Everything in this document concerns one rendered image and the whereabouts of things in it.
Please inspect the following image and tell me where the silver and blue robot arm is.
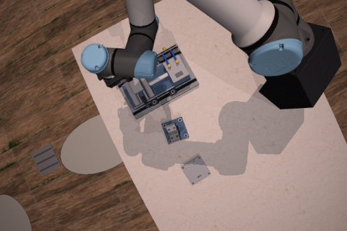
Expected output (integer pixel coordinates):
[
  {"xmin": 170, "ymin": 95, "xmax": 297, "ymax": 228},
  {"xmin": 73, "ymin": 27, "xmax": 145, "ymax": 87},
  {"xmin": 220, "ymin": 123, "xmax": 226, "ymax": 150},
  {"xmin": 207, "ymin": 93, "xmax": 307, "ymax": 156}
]
[{"xmin": 80, "ymin": 0, "xmax": 314, "ymax": 79}]

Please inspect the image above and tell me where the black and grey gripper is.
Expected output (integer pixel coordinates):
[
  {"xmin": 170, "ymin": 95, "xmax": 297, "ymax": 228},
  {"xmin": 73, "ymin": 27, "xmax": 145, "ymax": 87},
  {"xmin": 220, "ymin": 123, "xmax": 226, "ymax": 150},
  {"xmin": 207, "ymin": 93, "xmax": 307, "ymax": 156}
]
[{"xmin": 97, "ymin": 75, "xmax": 133, "ymax": 88}]

